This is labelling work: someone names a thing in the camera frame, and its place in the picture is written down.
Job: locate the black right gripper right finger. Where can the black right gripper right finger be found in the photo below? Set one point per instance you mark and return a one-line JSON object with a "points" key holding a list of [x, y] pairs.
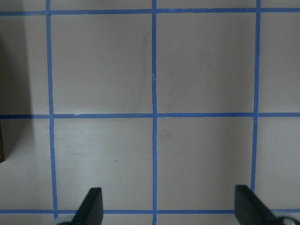
{"points": [[249, 209]]}

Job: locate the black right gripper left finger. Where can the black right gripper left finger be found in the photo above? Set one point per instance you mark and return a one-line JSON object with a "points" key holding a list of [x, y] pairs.
{"points": [[91, 210]]}

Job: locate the dark wooden drawer cabinet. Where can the dark wooden drawer cabinet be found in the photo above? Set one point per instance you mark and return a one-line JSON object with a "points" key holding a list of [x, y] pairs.
{"points": [[2, 153]]}

